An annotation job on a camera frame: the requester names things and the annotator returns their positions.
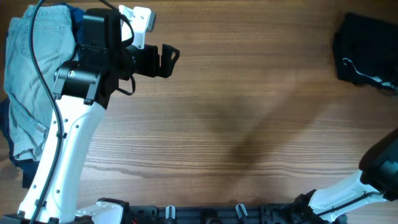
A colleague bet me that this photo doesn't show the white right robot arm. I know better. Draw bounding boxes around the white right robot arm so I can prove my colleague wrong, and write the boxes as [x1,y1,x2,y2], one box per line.
[304,129,397,223]

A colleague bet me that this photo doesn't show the navy blue garment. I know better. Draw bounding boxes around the navy blue garment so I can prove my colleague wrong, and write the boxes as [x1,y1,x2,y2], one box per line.
[0,2,86,189]

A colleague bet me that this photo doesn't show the black shorts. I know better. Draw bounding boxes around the black shorts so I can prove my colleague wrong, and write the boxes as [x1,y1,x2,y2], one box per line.
[332,12,397,96]

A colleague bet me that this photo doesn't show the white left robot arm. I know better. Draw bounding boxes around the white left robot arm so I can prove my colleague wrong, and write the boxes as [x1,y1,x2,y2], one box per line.
[1,6,180,223]

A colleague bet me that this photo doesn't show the light blue denim shorts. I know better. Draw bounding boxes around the light blue denim shorts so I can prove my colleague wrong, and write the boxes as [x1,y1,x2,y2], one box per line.
[3,4,78,162]

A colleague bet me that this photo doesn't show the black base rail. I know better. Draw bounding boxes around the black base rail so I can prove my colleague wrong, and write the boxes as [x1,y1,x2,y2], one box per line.
[127,203,307,224]

